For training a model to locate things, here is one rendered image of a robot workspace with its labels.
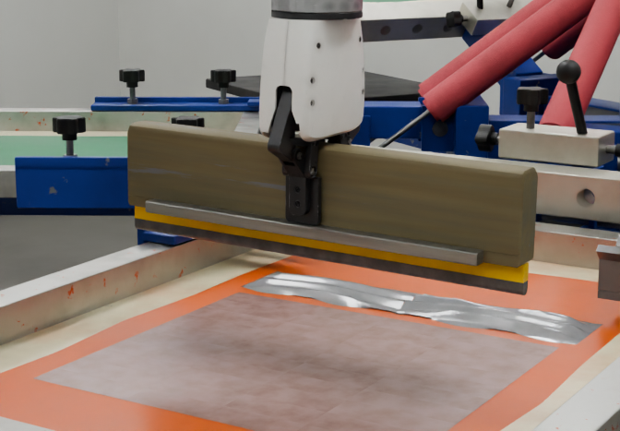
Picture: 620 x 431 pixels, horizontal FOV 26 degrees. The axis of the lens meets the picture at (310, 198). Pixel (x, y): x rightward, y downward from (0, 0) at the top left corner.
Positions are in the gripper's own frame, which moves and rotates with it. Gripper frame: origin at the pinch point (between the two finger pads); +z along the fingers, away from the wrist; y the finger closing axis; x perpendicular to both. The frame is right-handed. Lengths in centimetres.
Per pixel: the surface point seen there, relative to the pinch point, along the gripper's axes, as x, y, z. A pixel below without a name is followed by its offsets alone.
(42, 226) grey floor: -334, -329, 111
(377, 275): -7.6, -25.8, 14.1
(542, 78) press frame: -28, -123, 4
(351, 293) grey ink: -5.7, -16.5, 13.5
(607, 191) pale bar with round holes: 9.7, -46.8, 6.7
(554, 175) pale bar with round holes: 3.5, -46.9, 5.6
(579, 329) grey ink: 17.6, -17.5, 13.5
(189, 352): -9.6, 5.0, 14.2
